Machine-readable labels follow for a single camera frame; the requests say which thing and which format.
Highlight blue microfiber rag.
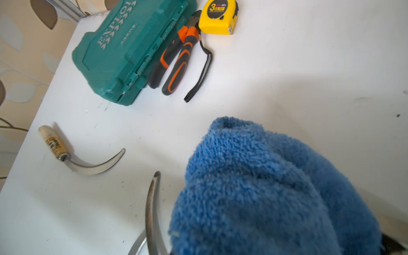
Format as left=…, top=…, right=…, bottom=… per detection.
left=169, top=117, right=381, bottom=255

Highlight sickle wooden handle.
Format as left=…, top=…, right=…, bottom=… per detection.
left=38, top=125, right=126, bottom=176
left=145, top=171, right=169, bottom=255
left=128, top=230, right=147, bottom=255

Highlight green plastic tool case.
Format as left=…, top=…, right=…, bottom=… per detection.
left=72, top=0, right=197, bottom=106

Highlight yellow black tape measure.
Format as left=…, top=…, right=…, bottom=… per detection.
left=198, top=0, right=239, bottom=35

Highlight black red handled pliers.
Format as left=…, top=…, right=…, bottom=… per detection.
left=147, top=10, right=213, bottom=103

